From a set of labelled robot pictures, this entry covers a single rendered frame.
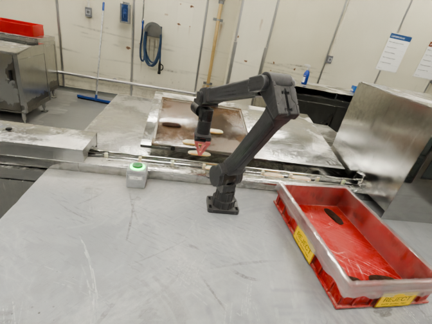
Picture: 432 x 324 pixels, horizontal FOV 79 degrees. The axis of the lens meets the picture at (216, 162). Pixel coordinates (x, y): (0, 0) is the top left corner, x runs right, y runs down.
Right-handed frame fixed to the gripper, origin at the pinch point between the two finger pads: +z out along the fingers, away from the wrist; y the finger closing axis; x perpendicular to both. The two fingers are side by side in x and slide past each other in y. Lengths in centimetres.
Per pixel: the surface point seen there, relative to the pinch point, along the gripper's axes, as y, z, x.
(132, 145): 20.6, 10.6, 31.9
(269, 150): 18.1, 2.6, -38.1
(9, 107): 206, 69, 196
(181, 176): -8.7, 8.1, 6.8
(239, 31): 340, -51, -69
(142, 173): -16.2, 4.0, 21.8
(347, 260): -46, 11, -49
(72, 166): -9, 9, 49
